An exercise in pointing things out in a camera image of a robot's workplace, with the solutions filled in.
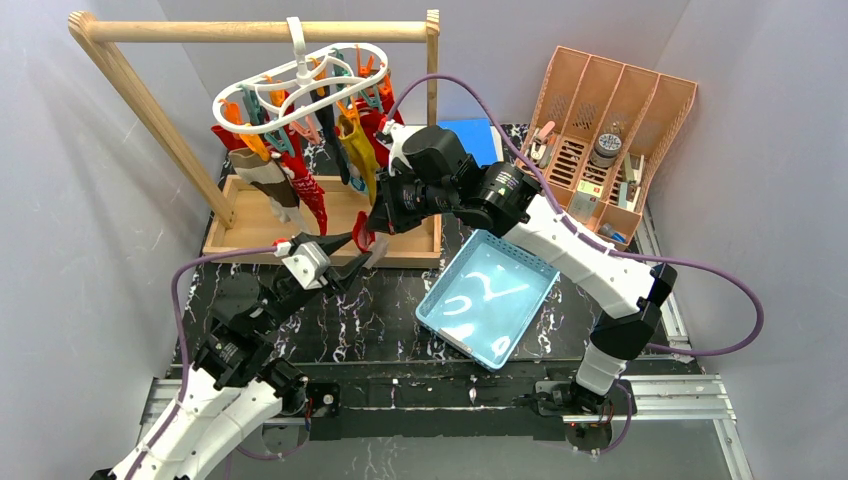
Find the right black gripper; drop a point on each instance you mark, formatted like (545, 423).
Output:
(382, 216)

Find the white sock hanger with clips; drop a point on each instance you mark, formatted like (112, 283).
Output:
(259, 106)

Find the beige sock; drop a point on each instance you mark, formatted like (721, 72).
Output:
(368, 241)

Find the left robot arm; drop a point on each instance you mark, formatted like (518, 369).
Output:
(231, 385)

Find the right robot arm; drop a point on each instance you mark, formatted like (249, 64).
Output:
(430, 172)

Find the red santa hanging sock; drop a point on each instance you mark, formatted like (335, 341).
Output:
(307, 189)

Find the wooden clothes rack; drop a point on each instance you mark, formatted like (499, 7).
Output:
(241, 219)

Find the blue folder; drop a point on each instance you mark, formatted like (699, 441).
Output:
(478, 137)

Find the navy hanging sock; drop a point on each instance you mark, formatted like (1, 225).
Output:
(326, 119)

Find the brown striped hanging sock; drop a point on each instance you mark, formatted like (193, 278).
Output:
(269, 178)

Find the light blue plastic basket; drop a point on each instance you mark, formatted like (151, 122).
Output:
(485, 299)

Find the stapler in organizer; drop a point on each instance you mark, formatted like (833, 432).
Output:
(541, 144)

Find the long red hanging sock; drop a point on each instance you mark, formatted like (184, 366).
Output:
(230, 140)

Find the white small box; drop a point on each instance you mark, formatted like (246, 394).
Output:
(585, 201)

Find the pink desk file organizer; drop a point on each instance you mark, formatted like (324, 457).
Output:
(587, 95)

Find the grey round tin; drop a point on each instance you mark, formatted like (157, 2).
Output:
(605, 150)

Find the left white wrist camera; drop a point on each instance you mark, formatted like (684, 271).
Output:
(306, 262)

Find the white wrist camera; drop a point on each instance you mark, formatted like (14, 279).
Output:
(306, 262)
(393, 135)

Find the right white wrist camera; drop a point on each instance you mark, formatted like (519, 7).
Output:
(393, 135)

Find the metal base rail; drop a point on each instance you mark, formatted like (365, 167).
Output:
(527, 400)

